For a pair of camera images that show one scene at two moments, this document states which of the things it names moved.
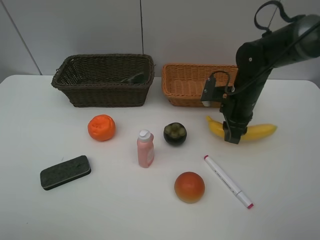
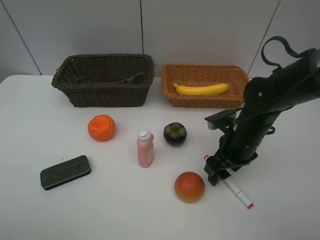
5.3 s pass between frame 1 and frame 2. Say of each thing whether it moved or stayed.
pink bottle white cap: stayed
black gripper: moved
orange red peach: stayed
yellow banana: moved
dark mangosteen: stayed
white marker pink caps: stayed
